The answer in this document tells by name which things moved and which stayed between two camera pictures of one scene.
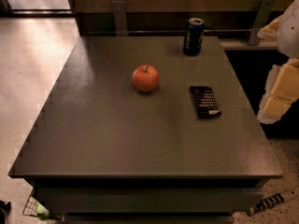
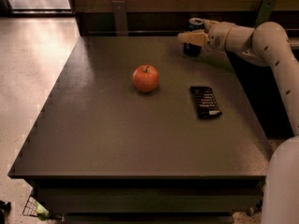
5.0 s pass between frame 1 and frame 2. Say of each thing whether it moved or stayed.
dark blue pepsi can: stayed
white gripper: moved
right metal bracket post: stayed
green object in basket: stayed
